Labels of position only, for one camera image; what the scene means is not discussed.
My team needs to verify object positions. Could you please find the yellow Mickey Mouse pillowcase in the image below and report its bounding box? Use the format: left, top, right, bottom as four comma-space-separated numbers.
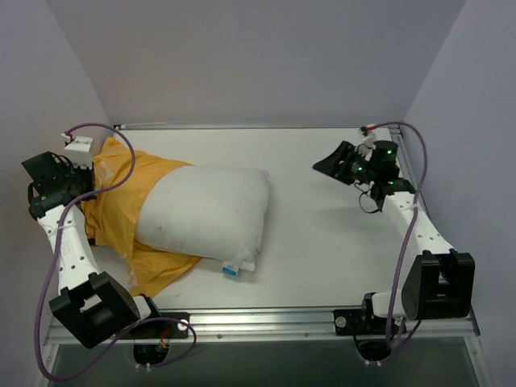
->
81, 151, 201, 298

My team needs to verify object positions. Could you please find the white pillow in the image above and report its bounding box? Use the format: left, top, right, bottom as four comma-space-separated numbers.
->
135, 166, 269, 272

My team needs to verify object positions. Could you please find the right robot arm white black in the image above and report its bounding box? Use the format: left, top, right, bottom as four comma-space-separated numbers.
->
313, 140, 475, 333

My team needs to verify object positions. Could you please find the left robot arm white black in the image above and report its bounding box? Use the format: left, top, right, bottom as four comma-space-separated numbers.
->
22, 152, 163, 348

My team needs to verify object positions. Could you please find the blue white pillow label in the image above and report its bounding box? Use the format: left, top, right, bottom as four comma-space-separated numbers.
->
222, 261, 239, 277

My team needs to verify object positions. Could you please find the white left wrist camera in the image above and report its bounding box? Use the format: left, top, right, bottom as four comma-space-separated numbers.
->
63, 136, 94, 169

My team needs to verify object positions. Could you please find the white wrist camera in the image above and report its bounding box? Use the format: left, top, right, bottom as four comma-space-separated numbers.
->
358, 124, 377, 149
63, 136, 94, 169

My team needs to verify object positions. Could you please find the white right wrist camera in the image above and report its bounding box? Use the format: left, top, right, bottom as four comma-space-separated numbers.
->
358, 124, 377, 149

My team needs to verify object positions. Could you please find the aluminium back frame rail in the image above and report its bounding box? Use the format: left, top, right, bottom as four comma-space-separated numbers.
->
113, 122, 400, 131

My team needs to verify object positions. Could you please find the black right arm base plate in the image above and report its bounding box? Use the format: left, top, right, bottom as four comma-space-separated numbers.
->
333, 308, 387, 336

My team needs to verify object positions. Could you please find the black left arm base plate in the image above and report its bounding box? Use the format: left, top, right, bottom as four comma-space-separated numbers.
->
123, 311, 190, 339

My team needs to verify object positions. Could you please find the aluminium front frame rail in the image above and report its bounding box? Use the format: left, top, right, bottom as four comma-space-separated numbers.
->
44, 306, 480, 345

